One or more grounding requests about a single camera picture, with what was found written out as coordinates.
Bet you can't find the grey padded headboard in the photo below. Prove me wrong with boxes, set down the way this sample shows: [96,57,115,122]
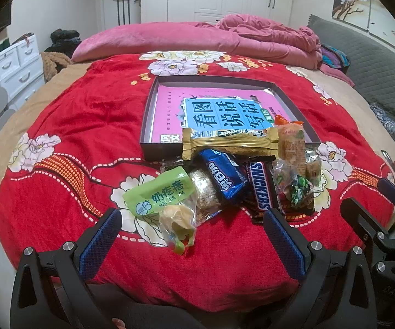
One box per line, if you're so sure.
[307,15,395,121]

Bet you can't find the dark clothes pile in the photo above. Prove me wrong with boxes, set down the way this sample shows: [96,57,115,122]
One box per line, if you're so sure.
[45,28,81,59]

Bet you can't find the small yellow cake packet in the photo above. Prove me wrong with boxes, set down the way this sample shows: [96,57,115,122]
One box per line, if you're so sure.
[305,149,322,186]

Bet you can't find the grey shallow tray box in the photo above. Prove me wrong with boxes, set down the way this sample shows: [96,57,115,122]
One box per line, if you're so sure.
[140,76,321,161]

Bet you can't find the white drawer cabinet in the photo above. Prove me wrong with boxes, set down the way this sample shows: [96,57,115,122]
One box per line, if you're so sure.
[0,34,45,110]

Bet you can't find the green dark candy packet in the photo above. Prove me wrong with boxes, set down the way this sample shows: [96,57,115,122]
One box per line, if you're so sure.
[272,159,314,215]

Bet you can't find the gold wafer bar packet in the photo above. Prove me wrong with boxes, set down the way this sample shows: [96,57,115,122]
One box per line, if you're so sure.
[182,128,279,160]

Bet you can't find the floral wall painting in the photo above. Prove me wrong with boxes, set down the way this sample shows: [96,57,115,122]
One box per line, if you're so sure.
[331,0,395,48]

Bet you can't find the brown knitted blanket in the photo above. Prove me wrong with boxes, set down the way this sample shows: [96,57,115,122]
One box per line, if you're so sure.
[41,52,72,82]

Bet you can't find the pink blue children's book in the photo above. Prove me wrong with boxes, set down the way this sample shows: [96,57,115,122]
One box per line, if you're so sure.
[149,85,294,143]

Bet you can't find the green milk snack packet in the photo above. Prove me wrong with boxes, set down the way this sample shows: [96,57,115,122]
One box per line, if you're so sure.
[123,166,198,255]

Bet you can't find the Snickers bar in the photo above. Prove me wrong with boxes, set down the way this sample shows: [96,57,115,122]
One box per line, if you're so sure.
[247,161,278,212]

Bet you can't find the dark patterned cloth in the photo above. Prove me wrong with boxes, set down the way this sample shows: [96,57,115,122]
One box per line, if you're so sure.
[369,105,395,141]

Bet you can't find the pink folded quilt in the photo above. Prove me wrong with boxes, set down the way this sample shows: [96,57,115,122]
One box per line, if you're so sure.
[72,14,323,70]

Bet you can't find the blue cookie packet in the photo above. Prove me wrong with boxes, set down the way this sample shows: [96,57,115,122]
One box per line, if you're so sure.
[199,149,247,200]

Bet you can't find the clear brown pastry packet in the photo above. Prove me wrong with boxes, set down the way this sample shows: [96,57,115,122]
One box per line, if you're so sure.
[188,169,222,226]

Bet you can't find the red floral blanket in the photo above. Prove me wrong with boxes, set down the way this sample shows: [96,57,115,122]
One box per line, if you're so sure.
[0,51,393,312]

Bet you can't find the tan bed sheet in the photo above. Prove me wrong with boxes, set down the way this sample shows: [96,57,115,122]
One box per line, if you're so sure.
[0,63,90,182]

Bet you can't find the orange rice cracker packet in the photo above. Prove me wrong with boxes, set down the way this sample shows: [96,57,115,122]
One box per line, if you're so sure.
[275,114,306,176]

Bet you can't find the colourful striped clothing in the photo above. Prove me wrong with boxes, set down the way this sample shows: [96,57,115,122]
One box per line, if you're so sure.
[321,44,350,73]

